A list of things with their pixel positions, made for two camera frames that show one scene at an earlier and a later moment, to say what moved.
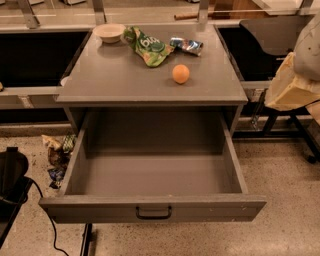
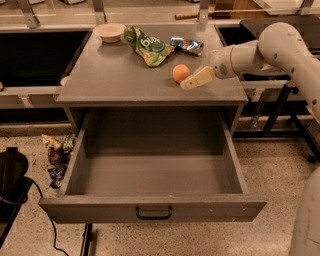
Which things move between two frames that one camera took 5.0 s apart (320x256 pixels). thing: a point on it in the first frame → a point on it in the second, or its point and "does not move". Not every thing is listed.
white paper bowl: x=109 y=33 does not move
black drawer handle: x=153 y=217 does not move
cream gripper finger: x=289 y=92 → x=203 y=76
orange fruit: x=180 y=74 does not move
